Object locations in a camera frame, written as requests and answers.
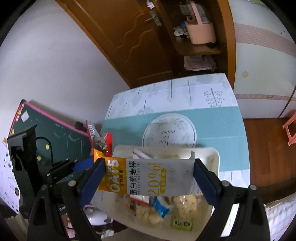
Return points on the pale sliding wardrobe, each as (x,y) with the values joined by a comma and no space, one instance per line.
(259,69)

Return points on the white door hook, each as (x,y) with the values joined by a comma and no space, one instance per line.
(150,4)

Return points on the white quilted bedding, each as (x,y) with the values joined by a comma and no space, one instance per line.
(282,220)

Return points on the black stand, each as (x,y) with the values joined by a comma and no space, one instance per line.
(25,150)

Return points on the green chalkboard pink frame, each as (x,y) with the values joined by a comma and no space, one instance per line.
(57,139)

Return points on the black easel knob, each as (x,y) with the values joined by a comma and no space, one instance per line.
(79,126)

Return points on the folded cloth stack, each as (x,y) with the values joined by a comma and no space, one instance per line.
(198,62)

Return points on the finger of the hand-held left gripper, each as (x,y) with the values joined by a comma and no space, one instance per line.
(82,165)

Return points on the white round appliance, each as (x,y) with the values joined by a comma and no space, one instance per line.
(97,216)

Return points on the red packet dark contents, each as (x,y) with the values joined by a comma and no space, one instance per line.
(101,141)

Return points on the pale puffs clear packet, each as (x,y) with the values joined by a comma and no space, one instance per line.
(145,214)
(186,204)

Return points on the wooden shelf unit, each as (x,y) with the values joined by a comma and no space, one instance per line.
(226,34)

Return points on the white plastic tray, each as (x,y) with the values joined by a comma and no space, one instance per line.
(203,154)

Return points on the red white snack packet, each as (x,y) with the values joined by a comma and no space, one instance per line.
(138,153)

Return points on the small toy figures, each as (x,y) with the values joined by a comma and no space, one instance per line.
(180,31)

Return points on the wooden door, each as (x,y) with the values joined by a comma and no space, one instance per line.
(115,34)

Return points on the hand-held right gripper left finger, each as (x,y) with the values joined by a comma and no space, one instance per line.
(92,183)

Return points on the pink plastic stool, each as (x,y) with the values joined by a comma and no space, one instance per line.
(291,129)

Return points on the blue foil snack packet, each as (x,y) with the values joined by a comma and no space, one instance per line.
(161,206)

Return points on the small green snack packet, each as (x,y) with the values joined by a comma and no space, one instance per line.
(181,223)

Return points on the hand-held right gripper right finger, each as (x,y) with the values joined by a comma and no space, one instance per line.
(205,183)

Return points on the orange white oat bar packet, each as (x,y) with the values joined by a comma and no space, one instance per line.
(143,178)

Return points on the teal printed tablecloth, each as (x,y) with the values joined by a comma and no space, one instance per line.
(215,125)

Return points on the white dotted board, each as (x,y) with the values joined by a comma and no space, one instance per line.
(7,180)

